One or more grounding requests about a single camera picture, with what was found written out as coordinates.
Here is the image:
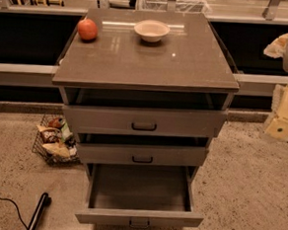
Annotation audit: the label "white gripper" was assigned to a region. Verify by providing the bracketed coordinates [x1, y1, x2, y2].
[263, 33, 288, 141]

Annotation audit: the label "grey bottom drawer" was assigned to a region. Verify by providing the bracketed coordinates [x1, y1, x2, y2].
[76, 164, 203, 229]

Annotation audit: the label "grey drawer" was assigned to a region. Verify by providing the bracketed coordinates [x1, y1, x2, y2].
[76, 164, 203, 229]
[77, 134, 208, 167]
[63, 105, 227, 137]

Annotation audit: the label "grey top drawer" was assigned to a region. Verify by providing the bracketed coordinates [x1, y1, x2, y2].
[63, 105, 227, 137]

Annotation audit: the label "grey middle drawer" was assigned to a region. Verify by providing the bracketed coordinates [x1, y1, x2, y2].
[77, 134, 208, 167]

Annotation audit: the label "grey drawer cabinet with countertop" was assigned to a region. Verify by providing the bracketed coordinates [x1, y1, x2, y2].
[44, 3, 246, 200]

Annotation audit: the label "clear plastic bin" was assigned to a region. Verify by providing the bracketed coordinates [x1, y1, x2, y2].
[136, 0, 213, 15]

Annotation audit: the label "white bowl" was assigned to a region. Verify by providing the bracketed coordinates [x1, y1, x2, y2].
[134, 20, 170, 42]

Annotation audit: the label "red apple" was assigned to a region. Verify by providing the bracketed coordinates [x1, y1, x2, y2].
[77, 18, 98, 41]

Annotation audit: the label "snack bags in basket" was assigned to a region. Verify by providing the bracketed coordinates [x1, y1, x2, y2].
[37, 116, 76, 159]

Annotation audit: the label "black bar on floor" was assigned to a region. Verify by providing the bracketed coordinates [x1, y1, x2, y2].
[27, 192, 52, 230]

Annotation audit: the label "black wire basket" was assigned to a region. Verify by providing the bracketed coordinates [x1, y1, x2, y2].
[32, 115, 81, 166]

